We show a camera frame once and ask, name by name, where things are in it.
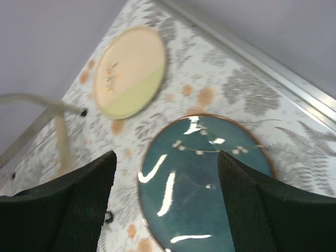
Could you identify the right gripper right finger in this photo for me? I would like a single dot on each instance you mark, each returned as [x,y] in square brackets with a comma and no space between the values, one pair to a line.
[266,214]

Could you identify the aluminium frame rail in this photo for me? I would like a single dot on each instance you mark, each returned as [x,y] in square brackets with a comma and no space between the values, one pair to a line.
[319,104]

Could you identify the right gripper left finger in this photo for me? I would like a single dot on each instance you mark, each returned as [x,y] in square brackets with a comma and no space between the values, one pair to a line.
[64,214]

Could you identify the beige plate with sprig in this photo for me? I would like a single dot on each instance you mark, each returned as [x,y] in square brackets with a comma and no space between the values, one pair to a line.
[130,72]

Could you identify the floral table mat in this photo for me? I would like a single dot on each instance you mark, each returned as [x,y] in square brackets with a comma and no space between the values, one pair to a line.
[200,78]

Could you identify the steel dish rack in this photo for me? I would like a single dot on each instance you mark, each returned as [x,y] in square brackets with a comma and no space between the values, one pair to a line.
[55,110]

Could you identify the teal floral plate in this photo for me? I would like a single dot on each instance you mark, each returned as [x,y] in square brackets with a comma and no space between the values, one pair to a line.
[178,186]

